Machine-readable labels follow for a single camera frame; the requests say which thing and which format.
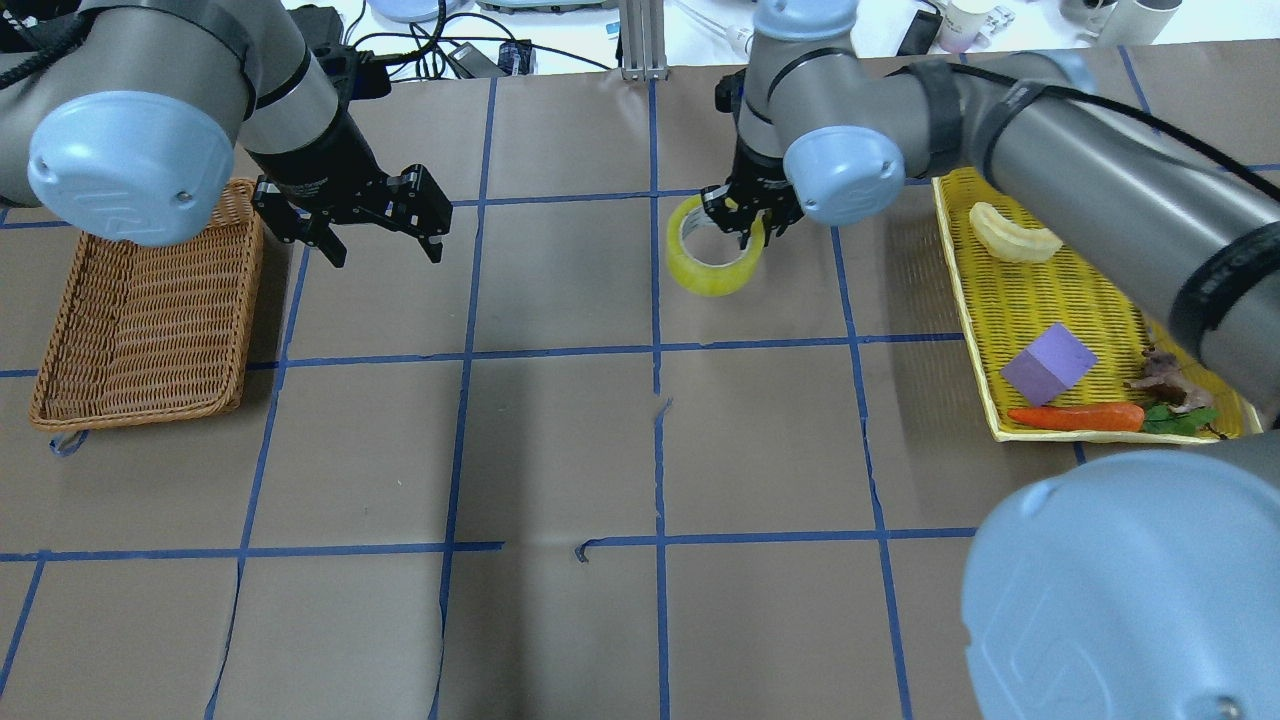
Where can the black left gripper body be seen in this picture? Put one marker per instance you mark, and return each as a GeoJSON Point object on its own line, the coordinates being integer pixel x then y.
{"type": "Point", "coordinates": [313, 157]}

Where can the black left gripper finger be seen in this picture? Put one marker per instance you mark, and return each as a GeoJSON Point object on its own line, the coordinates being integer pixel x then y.
{"type": "Point", "coordinates": [413, 203]}
{"type": "Point", "coordinates": [288, 226]}

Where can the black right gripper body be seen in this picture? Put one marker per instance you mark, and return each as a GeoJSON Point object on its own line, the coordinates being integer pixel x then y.
{"type": "Point", "coordinates": [752, 178]}

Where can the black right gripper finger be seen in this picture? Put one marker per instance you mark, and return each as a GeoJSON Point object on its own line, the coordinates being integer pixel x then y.
{"type": "Point", "coordinates": [754, 238]}
{"type": "Point", "coordinates": [717, 207]}

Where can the yellow tape roll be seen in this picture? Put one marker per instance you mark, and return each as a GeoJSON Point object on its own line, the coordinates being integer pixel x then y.
{"type": "Point", "coordinates": [693, 274]}

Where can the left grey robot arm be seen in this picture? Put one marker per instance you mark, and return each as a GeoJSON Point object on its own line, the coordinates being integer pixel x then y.
{"type": "Point", "coordinates": [127, 126]}

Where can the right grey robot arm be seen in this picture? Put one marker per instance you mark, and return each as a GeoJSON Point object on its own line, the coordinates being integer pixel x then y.
{"type": "Point", "coordinates": [1136, 586]}

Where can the black power adapter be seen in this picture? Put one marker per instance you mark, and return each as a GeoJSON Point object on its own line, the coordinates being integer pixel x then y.
{"type": "Point", "coordinates": [514, 58]}

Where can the blue plate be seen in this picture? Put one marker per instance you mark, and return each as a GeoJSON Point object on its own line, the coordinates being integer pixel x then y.
{"type": "Point", "coordinates": [409, 11]}

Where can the brown wicker basket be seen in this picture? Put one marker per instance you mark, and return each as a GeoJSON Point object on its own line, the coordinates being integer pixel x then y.
{"type": "Point", "coordinates": [152, 334]}

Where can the pale croissant bread toy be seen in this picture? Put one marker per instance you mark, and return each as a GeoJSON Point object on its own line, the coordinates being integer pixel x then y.
{"type": "Point", "coordinates": [1009, 241]}

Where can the purple foam cube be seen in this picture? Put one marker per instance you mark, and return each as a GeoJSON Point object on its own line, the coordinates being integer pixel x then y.
{"type": "Point", "coordinates": [1049, 366]}

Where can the yellow woven tray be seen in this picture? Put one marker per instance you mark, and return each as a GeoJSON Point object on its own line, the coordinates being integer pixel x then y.
{"type": "Point", "coordinates": [1006, 306]}

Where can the orange toy carrot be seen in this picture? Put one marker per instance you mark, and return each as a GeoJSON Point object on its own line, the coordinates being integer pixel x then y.
{"type": "Point", "coordinates": [1114, 417]}

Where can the brown ginger root toy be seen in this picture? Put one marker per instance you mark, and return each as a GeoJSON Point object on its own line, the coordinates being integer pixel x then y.
{"type": "Point", "coordinates": [1163, 378]}

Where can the green leaf toy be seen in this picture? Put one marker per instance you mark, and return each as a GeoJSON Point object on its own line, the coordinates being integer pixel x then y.
{"type": "Point", "coordinates": [1163, 420]}

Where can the aluminium frame post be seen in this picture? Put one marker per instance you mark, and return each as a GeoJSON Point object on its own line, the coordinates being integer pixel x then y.
{"type": "Point", "coordinates": [642, 41]}

